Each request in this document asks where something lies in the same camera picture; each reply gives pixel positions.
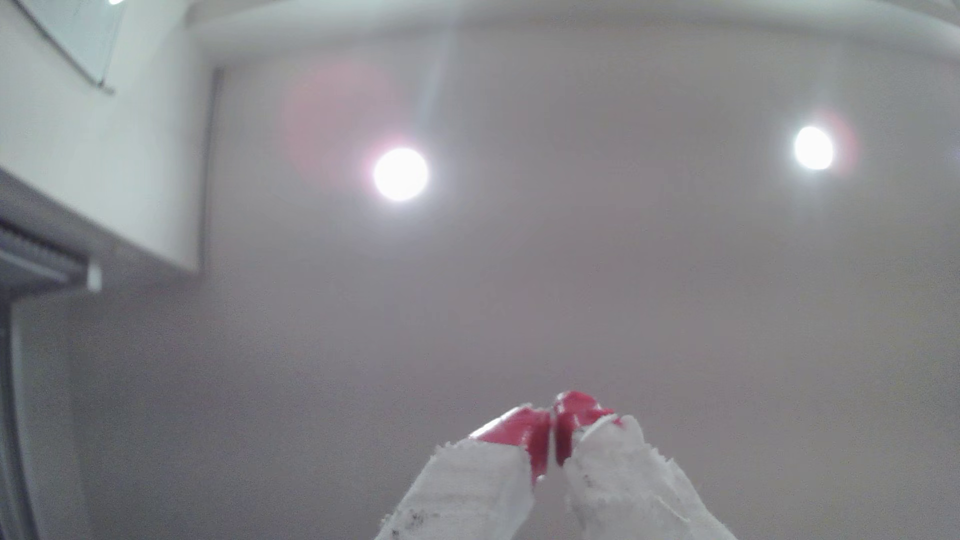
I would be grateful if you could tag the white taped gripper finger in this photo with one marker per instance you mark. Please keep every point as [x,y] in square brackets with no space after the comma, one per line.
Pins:
[469,487]
[630,487]

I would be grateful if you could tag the round ceiling lamp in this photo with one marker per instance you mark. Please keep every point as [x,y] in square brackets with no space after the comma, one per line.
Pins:
[401,174]
[814,148]

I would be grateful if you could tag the grey window blind box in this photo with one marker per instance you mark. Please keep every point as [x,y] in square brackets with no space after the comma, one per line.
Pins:
[37,259]

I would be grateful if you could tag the pale framed wall panel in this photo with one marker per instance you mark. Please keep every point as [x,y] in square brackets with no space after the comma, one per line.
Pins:
[75,30]

